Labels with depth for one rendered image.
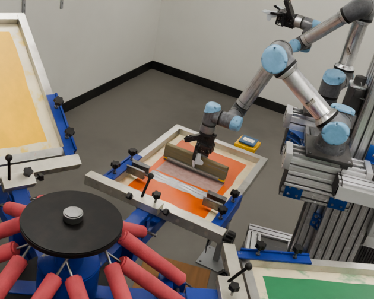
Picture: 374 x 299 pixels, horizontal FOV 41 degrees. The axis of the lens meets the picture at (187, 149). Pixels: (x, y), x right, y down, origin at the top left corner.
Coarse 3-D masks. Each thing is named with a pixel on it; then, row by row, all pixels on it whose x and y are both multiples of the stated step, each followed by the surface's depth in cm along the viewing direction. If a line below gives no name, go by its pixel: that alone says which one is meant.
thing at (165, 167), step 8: (184, 144) 284; (160, 160) 263; (152, 168) 255; (160, 168) 256; (168, 168) 258; (176, 168) 259; (184, 168) 260; (144, 176) 247; (176, 176) 253; (184, 176) 254; (136, 184) 240; (144, 184) 241; (152, 184) 243; (160, 184) 244; (168, 192) 239
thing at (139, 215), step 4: (136, 212) 206; (140, 212) 207; (144, 212) 207; (148, 212) 208; (132, 216) 204; (136, 216) 204; (140, 216) 205; (144, 216) 205; (148, 216) 208; (152, 216) 212; (128, 220) 201; (132, 220) 202; (136, 220) 202; (140, 220) 202; (144, 220) 205; (140, 224) 202; (144, 224) 207
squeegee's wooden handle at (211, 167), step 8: (168, 144) 259; (168, 152) 261; (176, 152) 258; (184, 152) 256; (192, 152) 256; (184, 160) 258; (208, 160) 252; (200, 168) 256; (208, 168) 253; (216, 168) 251; (224, 168) 249; (224, 176) 251
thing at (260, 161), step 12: (168, 132) 285; (180, 132) 293; (192, 132) 290; (156, 144) 270; (216, 144) 285; (228, 144) 285; (144, 156) 257; (240, 156) 282; (252, 156) 278; (120, 180) 240; (252, 180) 256; (240, 192) 244
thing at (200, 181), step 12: (216, 156) 278; (240, 168) 271; (192, 180) 252; (204, 180) 254; (228, 180) 258; (180, 192) 241; (216, 192) 246; (180, 204) 232; (192, 204) 234; (204, 216) 228
